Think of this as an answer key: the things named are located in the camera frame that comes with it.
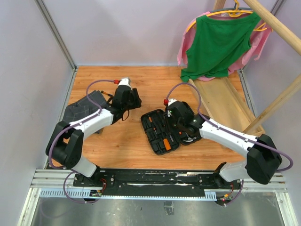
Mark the claw hammer black handle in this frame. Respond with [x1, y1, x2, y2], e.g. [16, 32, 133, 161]
[183, 133, 197, 143]

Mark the black plastic tool case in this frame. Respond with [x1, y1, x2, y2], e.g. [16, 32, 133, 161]
[141, 109, 201, 155]

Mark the orange-handled screwdriver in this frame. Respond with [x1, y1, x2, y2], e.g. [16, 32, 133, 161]
[163, 138, 172, 151]

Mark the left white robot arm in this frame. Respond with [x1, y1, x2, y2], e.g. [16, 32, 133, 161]
[46, 77, 142, 186]

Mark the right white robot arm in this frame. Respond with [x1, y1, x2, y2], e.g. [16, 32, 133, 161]
[164, 99, 282, 188]

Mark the wooden tray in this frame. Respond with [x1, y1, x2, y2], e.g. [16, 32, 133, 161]
[189, 78, 255, 132]

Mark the grey checked cloth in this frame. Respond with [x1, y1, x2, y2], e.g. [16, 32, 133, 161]
[63, 90, 106, 123]

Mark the green sleeveless shirt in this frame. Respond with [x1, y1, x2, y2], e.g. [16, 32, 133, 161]
[181, 13, 261, 82]

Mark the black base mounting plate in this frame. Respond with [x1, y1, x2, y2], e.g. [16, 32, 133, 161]
[73, 169, 240, 199]

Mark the pink shirt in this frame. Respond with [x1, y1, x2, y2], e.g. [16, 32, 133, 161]
[177, 12, 272, 81]

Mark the yellow clothes hanger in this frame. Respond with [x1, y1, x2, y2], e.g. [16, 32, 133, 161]
[186, 0, 267, 32]

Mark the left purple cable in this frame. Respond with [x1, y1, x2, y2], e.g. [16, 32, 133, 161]
[39, 79, 119, 218]

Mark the aluminium frame rail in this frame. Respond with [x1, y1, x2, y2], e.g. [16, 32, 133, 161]
[34, 0, 78, 71]

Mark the wooden rack frame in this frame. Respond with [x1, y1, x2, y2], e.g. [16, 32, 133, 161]
[213, 0, 301, 134]

